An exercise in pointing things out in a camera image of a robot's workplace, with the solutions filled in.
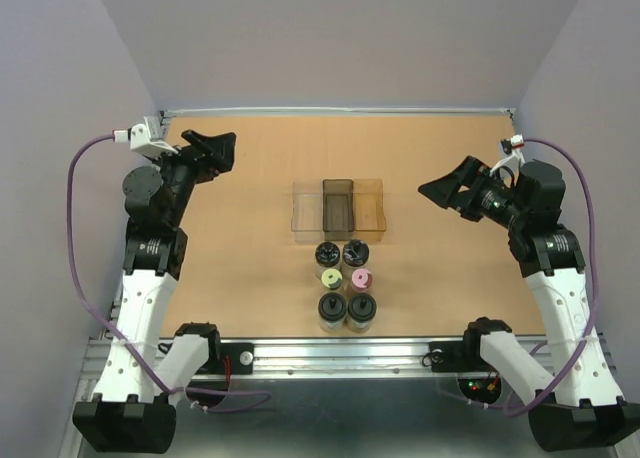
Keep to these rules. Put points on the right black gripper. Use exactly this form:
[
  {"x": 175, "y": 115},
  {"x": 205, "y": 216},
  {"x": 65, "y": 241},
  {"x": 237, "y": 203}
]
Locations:
[{"x": 445, "y": 189}]

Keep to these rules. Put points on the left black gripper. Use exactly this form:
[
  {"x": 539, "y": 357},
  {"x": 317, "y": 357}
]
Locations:
[{"x": 219, "y": 153}]

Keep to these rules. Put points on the pink cap bottle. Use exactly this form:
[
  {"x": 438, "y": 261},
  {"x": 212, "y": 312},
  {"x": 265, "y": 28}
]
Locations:
[{"x": 360, "y": 282}]

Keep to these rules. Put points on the yellow cap bottle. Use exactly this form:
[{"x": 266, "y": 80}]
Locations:
[{"x": 332, "y": 279}]

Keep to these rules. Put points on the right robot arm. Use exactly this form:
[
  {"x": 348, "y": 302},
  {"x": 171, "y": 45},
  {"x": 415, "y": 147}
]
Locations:
[{"x": 577, "y": 404}]

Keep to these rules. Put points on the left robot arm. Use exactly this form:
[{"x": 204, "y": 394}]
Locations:
[{"x": 132, "y": 408}]

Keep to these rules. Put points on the clear plastic bin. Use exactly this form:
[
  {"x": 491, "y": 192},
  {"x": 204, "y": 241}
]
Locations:
[{"x": 307, "y": 214}]

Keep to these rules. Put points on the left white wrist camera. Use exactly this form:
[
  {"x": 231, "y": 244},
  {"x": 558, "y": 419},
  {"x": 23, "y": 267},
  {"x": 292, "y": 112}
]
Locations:
[{"x": 148, "y": 138}]

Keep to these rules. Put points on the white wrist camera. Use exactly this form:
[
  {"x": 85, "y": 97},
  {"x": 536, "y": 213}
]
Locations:
[
  {"x": 512, "y": 157},
  {"x": 148, "y": 138}
]

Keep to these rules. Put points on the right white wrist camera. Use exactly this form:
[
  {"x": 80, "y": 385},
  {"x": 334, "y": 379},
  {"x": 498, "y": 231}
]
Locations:
[{"x": 512, "y": 157}]

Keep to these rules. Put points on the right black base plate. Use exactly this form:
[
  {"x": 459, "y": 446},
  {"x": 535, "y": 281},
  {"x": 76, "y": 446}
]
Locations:
[{"x": 474, "y": 354}]

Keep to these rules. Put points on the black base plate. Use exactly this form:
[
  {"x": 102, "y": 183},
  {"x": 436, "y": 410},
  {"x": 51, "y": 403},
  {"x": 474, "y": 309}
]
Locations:
[
  {"x": 474, "y": 354},
  {"x": 235, "y": 359}
]

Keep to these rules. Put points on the aluminium front rail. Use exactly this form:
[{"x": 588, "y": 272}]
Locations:
[{"x": 318, "y": 359}]

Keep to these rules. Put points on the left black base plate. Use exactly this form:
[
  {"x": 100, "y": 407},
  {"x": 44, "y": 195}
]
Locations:
[{"x": 235, "y": 359}]

